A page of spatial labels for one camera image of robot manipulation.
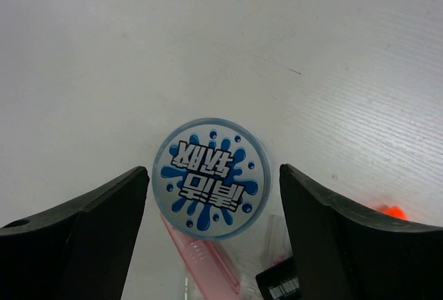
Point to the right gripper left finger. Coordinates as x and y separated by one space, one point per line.
80 249

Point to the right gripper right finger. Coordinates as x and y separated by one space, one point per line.
345 250

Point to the blue glue jar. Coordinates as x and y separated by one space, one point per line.
211 179

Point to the orange highlighter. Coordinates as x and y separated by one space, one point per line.
393 211

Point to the green gel pen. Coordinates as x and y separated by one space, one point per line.
277 246

